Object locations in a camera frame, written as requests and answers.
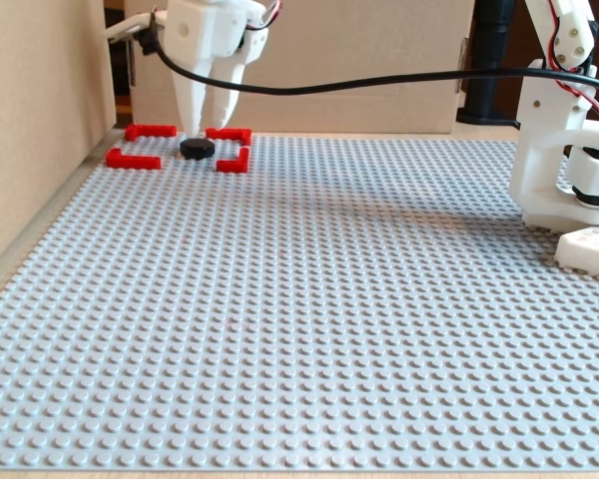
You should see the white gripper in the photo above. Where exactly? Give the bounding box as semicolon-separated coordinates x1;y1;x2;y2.
167;0;272;136

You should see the black hexagonal Lego piece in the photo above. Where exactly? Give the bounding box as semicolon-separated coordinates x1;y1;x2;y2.
179;138;217;162

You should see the white arm base foot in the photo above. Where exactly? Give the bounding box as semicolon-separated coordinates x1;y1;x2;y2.
552;227;599;281

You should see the red L-shaped Lego beam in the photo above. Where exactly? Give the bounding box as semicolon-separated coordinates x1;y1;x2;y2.
205;128;253;147
125;124;179;142
216;147;252;175
106;148;163;171

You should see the grey Lego baseplate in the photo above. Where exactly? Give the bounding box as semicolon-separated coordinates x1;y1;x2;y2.
0;130;599;473

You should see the plain cardboard panel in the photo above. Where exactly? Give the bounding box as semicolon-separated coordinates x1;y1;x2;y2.
0;0;119;280

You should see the black monitor stand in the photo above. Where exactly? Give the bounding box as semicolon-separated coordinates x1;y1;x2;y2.
456;0;525;126

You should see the red white black servo wire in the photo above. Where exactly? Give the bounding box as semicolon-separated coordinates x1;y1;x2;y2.
257;0;285;29
548;0;599;162

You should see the black camera cable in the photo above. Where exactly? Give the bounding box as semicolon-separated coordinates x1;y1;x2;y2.
138;7;599;99

